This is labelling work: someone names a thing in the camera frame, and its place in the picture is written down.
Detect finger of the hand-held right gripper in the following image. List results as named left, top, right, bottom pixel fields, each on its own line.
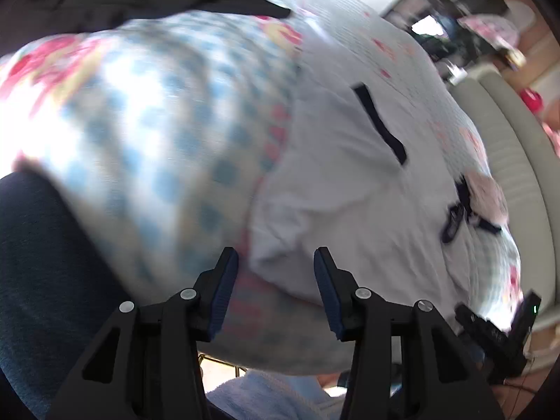
left=454, top=303, right=511, bottom=351

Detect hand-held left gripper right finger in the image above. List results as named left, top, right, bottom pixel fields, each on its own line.
left=314, top=246, right=507, bottom=420

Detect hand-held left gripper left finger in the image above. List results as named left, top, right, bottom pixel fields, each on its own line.
left=45, top=247, right=240, bottom=420

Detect white shirt with navy trim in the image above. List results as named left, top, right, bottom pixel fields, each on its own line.
left=246, top=82, right=496, bottom=312

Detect folded pink garment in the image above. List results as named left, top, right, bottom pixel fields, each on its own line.
left=465, top=172, right=509, bottom=225

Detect blue checked printed blanket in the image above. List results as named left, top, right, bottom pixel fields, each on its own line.
left=0, top=0, right=523, bottom=375

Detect grey padded headboard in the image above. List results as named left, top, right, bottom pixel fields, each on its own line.
left=450, top=71, right=560, bottom=330

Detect person's blue jeans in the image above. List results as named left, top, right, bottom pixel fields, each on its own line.
left=0, top=170, right=136, bottom=420

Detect red round plush toy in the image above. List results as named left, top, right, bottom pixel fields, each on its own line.
left=520, top=89, right=546, bottom=113

